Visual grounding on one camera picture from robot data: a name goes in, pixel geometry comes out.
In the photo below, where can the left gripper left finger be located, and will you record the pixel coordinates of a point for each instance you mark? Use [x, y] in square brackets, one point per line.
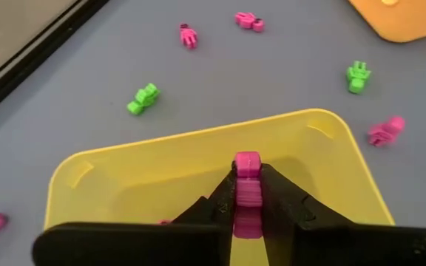
[142, 244]

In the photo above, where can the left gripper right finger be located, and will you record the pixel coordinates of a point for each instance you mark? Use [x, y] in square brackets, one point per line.
[346, 247]

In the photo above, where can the green skeleton figure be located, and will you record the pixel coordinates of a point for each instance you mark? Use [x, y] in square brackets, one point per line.
[358, 76]
[143, 98]

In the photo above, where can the translucent yellow rectangular bin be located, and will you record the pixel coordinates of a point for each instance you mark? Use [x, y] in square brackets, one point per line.
[161, 177]

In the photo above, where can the blue table mat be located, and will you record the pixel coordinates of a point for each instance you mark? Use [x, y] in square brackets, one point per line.
[272, 74]

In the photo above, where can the orange-yellow plastic basket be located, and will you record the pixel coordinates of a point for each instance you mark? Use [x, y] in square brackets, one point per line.
[401, 22]

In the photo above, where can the black table frame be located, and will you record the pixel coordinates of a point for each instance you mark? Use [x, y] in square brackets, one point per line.
[20, 66]

